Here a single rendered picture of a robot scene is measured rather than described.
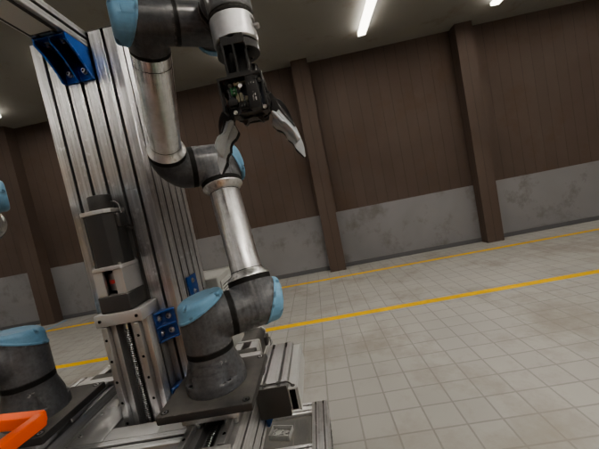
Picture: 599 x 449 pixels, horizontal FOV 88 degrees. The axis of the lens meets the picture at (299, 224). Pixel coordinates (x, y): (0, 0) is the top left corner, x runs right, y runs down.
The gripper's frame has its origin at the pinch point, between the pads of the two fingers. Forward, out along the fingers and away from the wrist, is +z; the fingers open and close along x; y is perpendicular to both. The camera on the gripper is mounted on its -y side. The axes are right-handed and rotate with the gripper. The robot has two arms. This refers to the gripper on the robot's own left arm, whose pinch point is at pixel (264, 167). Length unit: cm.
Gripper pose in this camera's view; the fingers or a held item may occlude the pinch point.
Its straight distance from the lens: 57.3
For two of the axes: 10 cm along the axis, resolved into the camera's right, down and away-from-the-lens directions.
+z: 2.0, 9.8, 0.7
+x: 9.8, -1.9, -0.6
